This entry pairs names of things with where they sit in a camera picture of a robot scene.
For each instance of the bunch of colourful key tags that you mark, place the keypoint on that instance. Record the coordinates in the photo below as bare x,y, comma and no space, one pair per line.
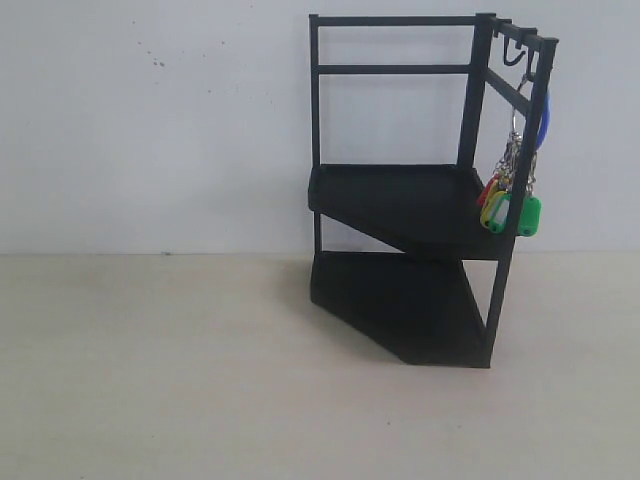
495,199

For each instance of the black metal corner shelf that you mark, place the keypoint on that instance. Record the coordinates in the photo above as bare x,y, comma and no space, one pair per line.
399,251

